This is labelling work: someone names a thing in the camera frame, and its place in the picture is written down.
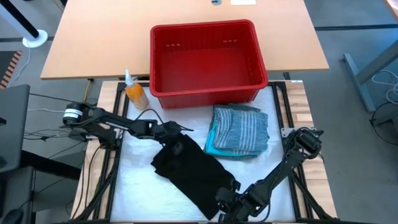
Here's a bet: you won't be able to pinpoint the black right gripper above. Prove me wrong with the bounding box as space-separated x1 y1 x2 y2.
215 179 253 224

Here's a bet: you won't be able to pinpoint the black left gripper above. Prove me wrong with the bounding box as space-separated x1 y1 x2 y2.
152 120 195 144

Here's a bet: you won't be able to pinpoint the turquoise garment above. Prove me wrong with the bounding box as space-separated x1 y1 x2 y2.
203 123 261 158

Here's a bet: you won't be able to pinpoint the black garment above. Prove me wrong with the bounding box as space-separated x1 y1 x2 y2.
150 133 238 221

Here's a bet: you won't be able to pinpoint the blue grey striped garment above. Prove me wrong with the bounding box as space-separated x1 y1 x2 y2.
213 107 271 153

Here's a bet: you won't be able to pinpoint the grey-green trousers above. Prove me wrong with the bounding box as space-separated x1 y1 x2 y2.
213 103 262 113

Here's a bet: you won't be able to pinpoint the red plastic laundry bin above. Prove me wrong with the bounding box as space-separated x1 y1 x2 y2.
149 19 269 110

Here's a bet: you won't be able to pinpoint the orange spray bottle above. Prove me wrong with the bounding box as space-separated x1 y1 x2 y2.
124 68 150 111

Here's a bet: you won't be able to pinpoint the large tan wooden desk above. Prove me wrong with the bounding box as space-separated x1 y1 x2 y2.
40 0 330 81

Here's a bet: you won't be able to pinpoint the dark grey monitor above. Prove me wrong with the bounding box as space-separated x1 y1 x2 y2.
0 83 31 174

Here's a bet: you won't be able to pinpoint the white pole stand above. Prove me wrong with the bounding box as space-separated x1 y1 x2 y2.
0 0 49 49

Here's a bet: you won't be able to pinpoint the hazard striped floor mat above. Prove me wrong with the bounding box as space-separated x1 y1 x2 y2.
0 50 22 90

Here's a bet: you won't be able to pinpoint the grey metal table leg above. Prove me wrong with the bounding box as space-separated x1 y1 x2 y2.
343 39 398 113

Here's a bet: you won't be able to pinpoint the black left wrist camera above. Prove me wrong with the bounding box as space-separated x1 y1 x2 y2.
172 141 185 157

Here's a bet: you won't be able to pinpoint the black aluminium table frame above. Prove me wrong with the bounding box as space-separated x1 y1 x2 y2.
70 80 335 224

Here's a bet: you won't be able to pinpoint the yellow cable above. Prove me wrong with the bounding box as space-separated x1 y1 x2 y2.
82 79 93 103

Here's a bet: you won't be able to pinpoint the white floor cable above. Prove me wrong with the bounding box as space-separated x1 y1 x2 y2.
371 68 398 106

